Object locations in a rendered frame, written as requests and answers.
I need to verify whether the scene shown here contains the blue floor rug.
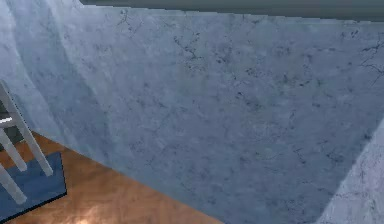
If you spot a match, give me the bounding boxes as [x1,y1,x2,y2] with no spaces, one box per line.
[0,151,68,224]

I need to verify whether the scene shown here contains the white wooden chair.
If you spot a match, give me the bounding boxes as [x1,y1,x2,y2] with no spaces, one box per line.
[0,79,54,206]

